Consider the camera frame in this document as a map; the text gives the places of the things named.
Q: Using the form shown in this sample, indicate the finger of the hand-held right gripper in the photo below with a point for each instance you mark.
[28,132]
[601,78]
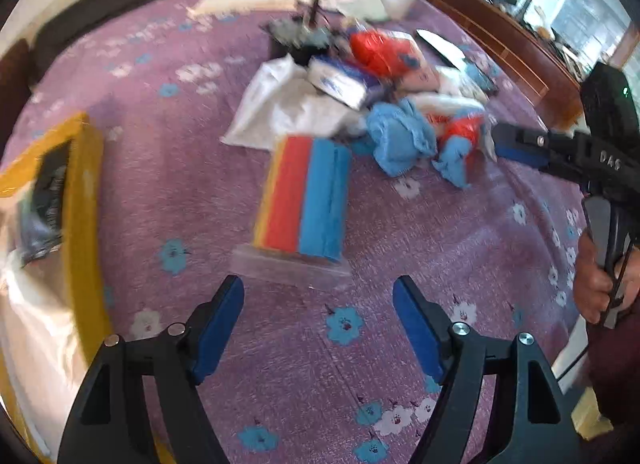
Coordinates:
[520,154]

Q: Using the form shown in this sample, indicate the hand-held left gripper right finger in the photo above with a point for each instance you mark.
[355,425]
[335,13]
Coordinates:
[417,329]

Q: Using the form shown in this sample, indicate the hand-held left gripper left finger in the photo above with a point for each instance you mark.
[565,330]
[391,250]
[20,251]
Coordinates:
[220,334]

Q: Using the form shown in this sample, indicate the blue towel with red wrap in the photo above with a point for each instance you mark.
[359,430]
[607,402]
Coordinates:
[460,154]

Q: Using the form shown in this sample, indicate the pink white pack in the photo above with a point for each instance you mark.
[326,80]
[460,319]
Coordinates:
[450,103]

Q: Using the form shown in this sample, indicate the pack of coloured cleaning cloths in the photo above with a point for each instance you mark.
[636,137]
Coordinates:
[305,194]

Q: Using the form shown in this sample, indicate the yellow cardboard box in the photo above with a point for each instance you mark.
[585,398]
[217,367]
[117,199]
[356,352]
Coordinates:
[87,224]

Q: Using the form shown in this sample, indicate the red plastic bag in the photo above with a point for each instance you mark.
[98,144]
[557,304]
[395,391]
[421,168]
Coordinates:
[375,50]

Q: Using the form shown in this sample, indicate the blue white tissue pack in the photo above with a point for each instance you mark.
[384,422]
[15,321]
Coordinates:
[340,82]

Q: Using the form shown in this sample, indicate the white plastic bag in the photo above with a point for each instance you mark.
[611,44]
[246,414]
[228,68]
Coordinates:
[270,109]

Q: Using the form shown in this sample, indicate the person's right forearm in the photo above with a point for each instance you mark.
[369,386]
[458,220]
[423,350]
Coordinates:
[617,369]

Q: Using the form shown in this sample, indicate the person's right hand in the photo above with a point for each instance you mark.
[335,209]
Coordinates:
[590,284]

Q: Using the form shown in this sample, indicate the white fabric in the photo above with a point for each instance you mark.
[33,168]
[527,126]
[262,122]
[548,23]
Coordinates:
[35,324]

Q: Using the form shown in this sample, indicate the black snack packet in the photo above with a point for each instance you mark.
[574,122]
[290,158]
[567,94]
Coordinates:
[45,199]

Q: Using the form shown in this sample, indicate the white work glove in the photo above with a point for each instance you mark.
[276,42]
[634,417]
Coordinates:
[357,2]

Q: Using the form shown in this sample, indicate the black cylindrical container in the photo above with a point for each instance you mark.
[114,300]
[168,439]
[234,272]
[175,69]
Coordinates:
[300,39]

